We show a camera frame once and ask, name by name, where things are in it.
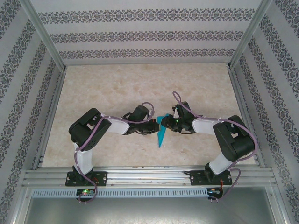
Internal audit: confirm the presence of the aluminium lower frame bar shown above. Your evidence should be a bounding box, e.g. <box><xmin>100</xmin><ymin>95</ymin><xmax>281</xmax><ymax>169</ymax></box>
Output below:
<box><xmin>268</xmin><ymin>185</ymin><xmax>292</xmax><ymax>224</ymax></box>
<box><xmin>9</xmin><ymin>185</ymin><xmax>32</xmax><ymax>224</ymax></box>

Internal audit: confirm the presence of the aluminium side rail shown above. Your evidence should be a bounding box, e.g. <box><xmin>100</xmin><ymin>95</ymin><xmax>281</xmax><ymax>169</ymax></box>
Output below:
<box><xmin>228</xmin><ymin>67</ymin><xmax>266</xmax><ymax>168</ymax></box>
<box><xmin>32</xmin><ymin>69</ymin><xmax>68</xmax><ymax>170</ymax></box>

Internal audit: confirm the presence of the aluminium frame post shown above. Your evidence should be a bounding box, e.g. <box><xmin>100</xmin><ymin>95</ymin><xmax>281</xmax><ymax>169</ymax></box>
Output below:
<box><xmin>228</xmin><ymin>0</ymin><xmax>274</xmax><ymax>70</ymax></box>
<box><xmin>20</xmin><ymin>0</ymin><xmax>67</xmax><ymax>72</ymax></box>

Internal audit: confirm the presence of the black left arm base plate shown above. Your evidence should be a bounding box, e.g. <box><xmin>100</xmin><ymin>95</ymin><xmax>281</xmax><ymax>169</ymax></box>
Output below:
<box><xmin>66</xmin><ymin>171</ymin><xmax>108</xmax><ymax>187</ymax></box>

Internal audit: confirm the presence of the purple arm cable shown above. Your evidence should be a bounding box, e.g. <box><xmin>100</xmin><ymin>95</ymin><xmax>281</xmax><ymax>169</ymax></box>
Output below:
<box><xmin>172</xmin><ymin>91</ymin><xmax>257</xmax><ymax>203</ymax></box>
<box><xmin>73</xmin><ymin>102</ymin><xmax>156</xmax><ymax>203</ymax></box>

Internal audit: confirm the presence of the slotted grey cable duct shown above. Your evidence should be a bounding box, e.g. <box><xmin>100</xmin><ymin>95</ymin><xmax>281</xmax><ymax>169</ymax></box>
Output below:
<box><xmin>31</xmin><ymin>188</ymin><xmax>210</xmax><ymax>198</ymax></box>

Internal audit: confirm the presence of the aluminium mounting rail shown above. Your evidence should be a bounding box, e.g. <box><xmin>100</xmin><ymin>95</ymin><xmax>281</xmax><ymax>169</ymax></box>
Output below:
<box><xmin>22</xmin><ymin>165</ymin><xmax>278</xmax><ymax>187</ymax></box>

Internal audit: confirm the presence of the grey metal sheet tray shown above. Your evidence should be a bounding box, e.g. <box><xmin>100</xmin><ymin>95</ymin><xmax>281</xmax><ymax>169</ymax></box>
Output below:
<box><xmin>22</xmin><ymin>196</ymin><xmax>282</xmax><ymax>224</ymax></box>

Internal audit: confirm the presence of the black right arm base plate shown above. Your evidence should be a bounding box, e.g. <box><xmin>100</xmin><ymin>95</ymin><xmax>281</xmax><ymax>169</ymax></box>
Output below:
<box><xmin>190</xmin><ymin>170</ymin><xmax>233</xmax><ymax>187</ymax></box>

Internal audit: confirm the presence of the blue paper sheet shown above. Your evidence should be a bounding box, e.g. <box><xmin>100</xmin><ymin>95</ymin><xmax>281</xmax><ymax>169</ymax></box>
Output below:
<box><xmin>156</xmin><ymin>113</ymin><xmax>171</xmax><ymax>149</ymax></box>

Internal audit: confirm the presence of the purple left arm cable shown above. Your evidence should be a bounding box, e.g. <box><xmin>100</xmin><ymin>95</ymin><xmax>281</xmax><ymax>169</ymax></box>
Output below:
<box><xmin>73</xmin><ymin>102</ymin><xmax>156</xmax><ymax>203</ymax></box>

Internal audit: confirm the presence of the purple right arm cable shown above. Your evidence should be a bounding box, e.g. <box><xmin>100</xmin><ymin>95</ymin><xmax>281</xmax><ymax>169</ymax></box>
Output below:
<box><xmin>172</xmin><ymin>91</ymin><xmax>257</xmax><ymax>203</ymax></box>

